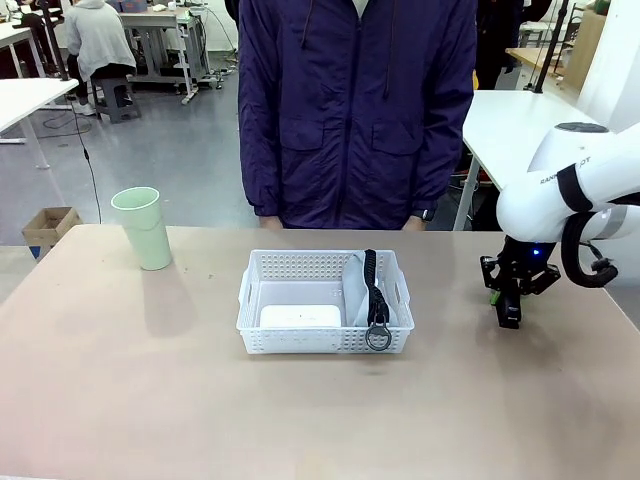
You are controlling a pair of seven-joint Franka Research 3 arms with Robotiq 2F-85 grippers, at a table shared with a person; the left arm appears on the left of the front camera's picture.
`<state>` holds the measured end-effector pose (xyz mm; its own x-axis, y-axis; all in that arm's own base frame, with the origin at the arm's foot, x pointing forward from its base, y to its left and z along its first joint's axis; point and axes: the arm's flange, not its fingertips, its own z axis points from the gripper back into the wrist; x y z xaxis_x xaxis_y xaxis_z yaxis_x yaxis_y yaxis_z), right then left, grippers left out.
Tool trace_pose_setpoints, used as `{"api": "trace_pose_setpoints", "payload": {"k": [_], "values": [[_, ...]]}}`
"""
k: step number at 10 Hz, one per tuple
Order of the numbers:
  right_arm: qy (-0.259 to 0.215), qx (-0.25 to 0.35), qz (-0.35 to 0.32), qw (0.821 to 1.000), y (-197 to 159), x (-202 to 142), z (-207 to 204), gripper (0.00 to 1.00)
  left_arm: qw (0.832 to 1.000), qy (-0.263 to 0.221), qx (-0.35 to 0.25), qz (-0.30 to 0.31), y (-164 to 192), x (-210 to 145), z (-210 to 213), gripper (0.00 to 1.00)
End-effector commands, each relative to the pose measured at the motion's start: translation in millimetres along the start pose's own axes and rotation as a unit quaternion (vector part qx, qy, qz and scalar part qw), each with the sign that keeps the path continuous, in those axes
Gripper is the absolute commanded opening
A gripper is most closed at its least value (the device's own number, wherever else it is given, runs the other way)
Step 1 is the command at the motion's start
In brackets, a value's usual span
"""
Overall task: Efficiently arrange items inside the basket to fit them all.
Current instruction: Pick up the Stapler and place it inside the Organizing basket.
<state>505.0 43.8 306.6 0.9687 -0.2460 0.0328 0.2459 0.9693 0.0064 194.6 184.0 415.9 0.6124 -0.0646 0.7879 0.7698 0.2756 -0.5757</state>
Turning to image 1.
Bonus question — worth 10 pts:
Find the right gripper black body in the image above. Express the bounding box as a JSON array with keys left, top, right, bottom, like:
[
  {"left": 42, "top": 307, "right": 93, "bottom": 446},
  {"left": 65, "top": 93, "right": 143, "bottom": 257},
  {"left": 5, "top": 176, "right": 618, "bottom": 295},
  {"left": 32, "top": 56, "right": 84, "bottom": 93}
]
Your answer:
[{"left": 498, "top": 238, "right": 552, "bottom": 297}]

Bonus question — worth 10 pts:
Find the grey CAMPUS pencil case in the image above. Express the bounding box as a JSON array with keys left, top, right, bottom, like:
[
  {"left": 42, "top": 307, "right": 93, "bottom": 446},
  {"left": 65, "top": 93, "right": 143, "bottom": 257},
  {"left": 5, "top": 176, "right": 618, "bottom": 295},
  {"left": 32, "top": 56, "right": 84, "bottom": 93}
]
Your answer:
[{"left": 342, "top": 248, "right": 401, "bottom": 353}]

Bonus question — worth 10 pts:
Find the white rectangular box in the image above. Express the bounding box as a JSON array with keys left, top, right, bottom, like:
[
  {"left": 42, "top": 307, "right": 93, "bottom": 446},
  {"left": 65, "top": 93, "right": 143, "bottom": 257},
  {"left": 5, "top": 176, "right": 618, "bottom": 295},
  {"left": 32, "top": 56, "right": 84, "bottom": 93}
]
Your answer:
[{"left": 259, "top": 303, "right": 344, "bottom": 330}]

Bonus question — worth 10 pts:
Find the pale green plastic cup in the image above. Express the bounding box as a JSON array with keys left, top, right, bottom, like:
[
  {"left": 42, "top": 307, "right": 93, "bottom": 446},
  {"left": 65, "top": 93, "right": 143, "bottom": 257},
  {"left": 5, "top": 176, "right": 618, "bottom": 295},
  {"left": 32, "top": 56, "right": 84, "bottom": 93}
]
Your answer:
[{"left": 110, "top": 186, "right": 175, "bottom": 272}]

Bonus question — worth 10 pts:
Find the white perforated plastic basket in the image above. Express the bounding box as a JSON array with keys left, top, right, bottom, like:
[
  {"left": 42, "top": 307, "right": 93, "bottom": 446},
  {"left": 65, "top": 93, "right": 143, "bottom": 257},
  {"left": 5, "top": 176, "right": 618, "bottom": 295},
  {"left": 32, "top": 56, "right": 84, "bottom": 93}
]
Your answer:
[{"left": 236, "top": 248, "right": 416, "bottom": 355}]

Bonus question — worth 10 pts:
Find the large white side table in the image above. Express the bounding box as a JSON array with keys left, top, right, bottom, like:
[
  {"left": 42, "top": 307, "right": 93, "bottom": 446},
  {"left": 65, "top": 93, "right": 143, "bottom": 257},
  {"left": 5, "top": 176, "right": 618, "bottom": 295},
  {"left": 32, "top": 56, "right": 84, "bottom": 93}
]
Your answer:
[{"left": 452, "top": 89, "right": 619, "bottom": 232}]

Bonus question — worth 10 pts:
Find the wooden desk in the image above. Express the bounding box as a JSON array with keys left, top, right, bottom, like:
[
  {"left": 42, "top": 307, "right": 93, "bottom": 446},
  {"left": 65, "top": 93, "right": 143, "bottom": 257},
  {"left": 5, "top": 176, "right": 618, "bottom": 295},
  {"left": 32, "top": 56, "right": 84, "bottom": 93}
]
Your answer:
[{"left": 504, "top": 47, "right": 569, "bottom": 84}]

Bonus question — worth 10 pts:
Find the black stand pole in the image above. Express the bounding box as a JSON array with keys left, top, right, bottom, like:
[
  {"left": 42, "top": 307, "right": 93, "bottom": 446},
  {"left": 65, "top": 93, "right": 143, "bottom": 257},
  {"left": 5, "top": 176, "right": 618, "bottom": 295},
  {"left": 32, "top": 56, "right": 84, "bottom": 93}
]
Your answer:
[{"left": 532, "top": 0, "right": 570, "bottom": 96}]

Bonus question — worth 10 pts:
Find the light wooden panel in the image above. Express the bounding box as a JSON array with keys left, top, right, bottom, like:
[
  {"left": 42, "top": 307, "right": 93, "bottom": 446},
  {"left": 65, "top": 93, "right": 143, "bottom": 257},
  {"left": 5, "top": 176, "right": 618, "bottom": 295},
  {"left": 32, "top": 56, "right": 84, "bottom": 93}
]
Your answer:
[{"left": 566, "top": 9, "right": 603, "bottom": 95}]

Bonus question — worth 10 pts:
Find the person in purple jacket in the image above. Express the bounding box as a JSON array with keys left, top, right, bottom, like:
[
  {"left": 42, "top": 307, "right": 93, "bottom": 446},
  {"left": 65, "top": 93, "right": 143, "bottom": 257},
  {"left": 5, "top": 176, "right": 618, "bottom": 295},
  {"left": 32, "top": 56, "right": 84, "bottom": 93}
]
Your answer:
[{"left": 237, "top": 0, "right": 479, "bottom": 231}]

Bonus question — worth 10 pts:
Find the grey metal workbench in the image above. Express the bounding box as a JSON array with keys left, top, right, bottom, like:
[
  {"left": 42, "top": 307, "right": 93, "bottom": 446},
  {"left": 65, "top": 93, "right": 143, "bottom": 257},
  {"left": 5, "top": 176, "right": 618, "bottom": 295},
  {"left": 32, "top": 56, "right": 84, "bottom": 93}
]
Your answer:
[{"left": 118, "top": 0, "right": 212, "bottom": 105}]

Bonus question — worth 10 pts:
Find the grey step stool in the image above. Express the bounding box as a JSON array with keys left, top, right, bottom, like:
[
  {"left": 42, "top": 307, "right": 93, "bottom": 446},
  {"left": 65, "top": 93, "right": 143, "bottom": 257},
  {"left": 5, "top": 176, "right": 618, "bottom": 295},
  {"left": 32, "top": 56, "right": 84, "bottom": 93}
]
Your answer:
[{"left": 92, "top": 74, "right": 142, "bottom": 125}]

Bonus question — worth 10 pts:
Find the brown cardboard box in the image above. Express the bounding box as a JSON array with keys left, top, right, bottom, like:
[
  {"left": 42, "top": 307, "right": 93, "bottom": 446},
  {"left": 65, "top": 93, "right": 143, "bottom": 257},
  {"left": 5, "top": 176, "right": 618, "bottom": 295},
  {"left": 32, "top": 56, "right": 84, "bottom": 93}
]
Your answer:
[{"left": 21, "top": 206, "right": 84, "bottom": 263}]

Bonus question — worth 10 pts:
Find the seated person in grey hoodie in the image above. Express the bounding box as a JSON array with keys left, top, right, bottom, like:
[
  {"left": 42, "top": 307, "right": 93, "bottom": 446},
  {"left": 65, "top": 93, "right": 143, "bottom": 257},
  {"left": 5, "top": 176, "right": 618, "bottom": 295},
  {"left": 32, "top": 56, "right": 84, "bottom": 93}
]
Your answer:
[{"left": 63, "top": 0, "right": 138, "bottom": 116}]

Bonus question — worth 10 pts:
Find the white table with black pole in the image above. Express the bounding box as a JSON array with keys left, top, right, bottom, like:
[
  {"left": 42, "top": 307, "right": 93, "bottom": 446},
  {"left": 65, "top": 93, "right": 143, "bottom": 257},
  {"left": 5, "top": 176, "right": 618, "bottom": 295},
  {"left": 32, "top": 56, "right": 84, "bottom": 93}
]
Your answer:
[{"left": 0, "top": 77, "right": 81, "bottom": 172}]

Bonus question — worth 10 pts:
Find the right arm black cable sleeve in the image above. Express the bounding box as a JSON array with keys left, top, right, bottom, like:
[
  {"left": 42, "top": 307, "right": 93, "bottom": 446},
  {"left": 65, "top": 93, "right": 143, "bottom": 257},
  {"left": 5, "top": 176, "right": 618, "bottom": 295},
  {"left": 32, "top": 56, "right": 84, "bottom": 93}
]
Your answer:
[{"left": 559, "top": 209, "right": 620, "bottom": 290}]

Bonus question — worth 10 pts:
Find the thin black hanging cable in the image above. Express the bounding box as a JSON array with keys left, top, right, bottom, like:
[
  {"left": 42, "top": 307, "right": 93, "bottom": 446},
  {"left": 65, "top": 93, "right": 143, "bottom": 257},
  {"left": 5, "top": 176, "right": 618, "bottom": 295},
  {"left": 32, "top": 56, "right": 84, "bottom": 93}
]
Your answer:
[{"left": 68, "top": 97, "right": 104, "bottom": 225}]

